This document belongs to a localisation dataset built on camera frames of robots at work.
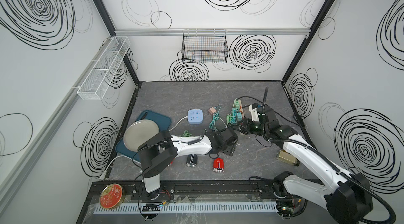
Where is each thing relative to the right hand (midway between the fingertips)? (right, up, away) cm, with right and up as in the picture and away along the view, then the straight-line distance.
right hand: (239, 124), depth 80 cm
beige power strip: (+5, +5, +19) cm, 21 cm away
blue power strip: (-24, +2, +18) cm, 30 cm away
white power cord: (-32, +1, +19) cm, 37 cm away
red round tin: (-59, -30, -10) cm, 67 cm away
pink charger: (-13, +5, +22) cm, 26 cm away
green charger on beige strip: (+3, +9, +19) cm, 22 cm away
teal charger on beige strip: (+3, +3, +12) cm, 13 cm away
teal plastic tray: (-44, -1, +17) cm, 47 cm away
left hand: (-5, -13, +6) cm, 14 cm away
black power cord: (+24, +9, +27) cm, 38 cm away
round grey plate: (-57, -6, +12) cm, 59 cm away
